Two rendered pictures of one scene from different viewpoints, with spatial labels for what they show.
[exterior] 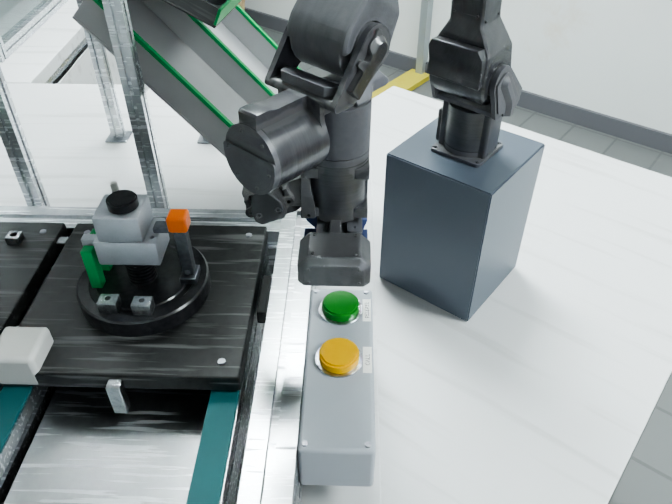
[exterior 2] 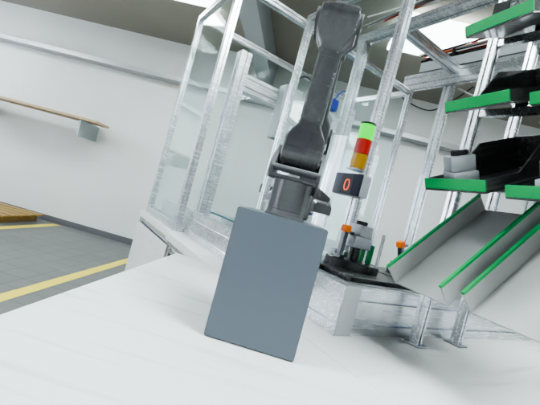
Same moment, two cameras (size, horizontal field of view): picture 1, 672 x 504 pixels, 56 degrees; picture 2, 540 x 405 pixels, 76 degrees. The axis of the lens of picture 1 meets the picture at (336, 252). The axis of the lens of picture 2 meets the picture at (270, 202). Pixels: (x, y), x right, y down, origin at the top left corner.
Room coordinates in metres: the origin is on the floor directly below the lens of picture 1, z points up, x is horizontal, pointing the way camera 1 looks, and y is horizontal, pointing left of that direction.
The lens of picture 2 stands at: (1.13, -0.51, 1.07)
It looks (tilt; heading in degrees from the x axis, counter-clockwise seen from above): 0 degrees down; 146
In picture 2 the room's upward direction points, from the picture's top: 15 degrees clockwise
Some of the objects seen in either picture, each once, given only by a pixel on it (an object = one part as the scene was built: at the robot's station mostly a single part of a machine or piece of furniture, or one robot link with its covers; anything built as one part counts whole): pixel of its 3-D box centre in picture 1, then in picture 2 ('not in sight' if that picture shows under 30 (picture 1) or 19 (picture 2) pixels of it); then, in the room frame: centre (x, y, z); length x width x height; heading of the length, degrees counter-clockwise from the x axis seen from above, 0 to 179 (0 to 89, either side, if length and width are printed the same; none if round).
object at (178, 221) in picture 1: (175, 243); (345, 239); (0.50, 0.17, 1.04); 0.04 x 0.02 x 0.08; 88
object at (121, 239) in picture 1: (118, 225); (362, 235); (0.51, 0.22, 1.06); 0.08 x 0.04 x 0.07; 89
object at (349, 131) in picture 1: (338, 108); not in sight; (0.48, 0.00, 1.20); 0.09 x 0.06 x 0.07; 138
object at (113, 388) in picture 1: (118, 396); not in sight; (0.38, 0.21, 0.95); 0.01 x 0.01 x 0.04; 88
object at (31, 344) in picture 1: (23, 355); not in sight; (0.41, 0.31, 0.97); 0.05 x 0.05 x 0.04; 88
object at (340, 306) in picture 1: (340, 308); not in sight; (0.49, -0.01, 0.96); 0.04 x 0.04 x 0.02
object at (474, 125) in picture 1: (468, 125); (290, 200); (0.66, -0.16, 1.09); 0.07 x 0.07 x 0.06; 52
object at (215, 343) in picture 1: (148, 295); (349, 270); (0.51, 0.21, 0.96); 0.24 x 0.24 x 0.02; 88
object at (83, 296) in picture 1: (145, 283); (351, 263); (0.51, 0.21, 0.98); 0.14 x 0.14 x 0.02
